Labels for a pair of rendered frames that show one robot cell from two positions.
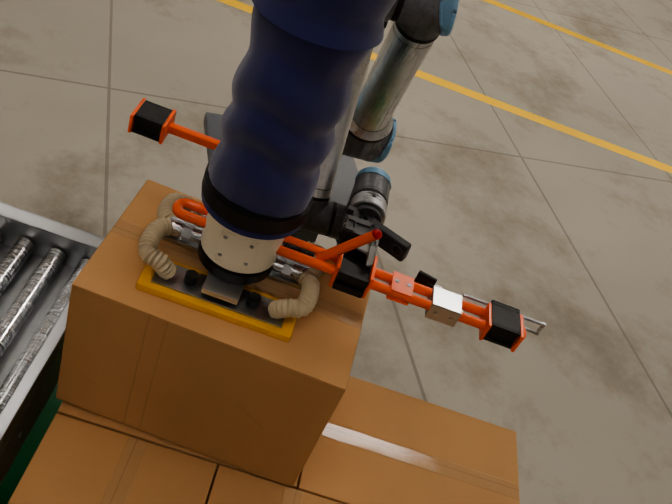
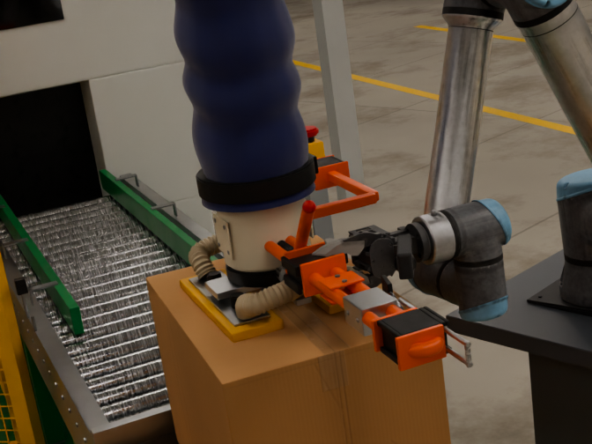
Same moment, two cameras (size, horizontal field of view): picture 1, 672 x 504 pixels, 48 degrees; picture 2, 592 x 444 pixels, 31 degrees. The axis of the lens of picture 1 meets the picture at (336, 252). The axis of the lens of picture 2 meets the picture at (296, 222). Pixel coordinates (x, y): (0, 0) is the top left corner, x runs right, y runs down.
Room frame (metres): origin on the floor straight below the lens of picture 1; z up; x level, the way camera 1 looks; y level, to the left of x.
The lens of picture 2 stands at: (0.83, -1.72, 1.72)
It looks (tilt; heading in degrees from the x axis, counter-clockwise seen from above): 18 degrees down; 76
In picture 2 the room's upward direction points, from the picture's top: 8 degrees counter-clockwise
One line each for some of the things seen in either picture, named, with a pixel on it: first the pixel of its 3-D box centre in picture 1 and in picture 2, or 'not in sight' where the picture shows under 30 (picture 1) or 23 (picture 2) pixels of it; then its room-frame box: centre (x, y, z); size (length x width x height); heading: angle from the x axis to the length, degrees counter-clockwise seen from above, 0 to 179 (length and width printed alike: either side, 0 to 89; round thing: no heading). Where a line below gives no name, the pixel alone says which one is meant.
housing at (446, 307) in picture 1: (443, 306); (370, 311); (1.28, -0.26, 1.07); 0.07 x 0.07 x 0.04; 6
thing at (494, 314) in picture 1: (501, 327); (408, 337); (1.29, -0.40, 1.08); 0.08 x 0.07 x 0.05; 96
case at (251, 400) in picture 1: (219, 332); (291, 388); (1.23, 0.18, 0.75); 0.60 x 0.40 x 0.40; 94
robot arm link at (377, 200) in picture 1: (368, 210); (430, 237); (1.48, -0.03, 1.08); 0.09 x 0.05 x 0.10; 97
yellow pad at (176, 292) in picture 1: (221, 293); (226, 295); (1.13, 0.19, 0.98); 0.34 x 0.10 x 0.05; 96
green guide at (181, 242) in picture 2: not in sight; (163, 217); (1.25, 2.09, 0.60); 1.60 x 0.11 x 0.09; 97
